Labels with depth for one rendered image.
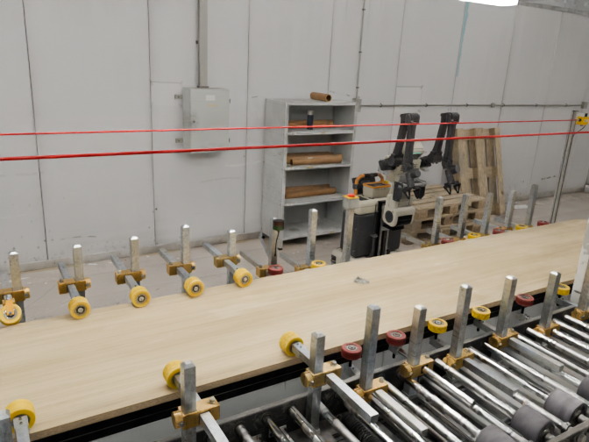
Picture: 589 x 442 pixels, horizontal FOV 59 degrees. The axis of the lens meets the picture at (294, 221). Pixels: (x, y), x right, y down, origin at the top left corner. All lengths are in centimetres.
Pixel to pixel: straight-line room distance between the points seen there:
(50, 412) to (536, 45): 784
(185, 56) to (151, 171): 114
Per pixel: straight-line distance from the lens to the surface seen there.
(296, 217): 612
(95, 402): 187
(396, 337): 223
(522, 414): 208
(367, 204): 462
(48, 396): 194
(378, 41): 645
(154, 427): 193
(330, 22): 605
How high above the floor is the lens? 198
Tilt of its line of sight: 17 degrees down
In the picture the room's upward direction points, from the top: 3 degrees clockwise
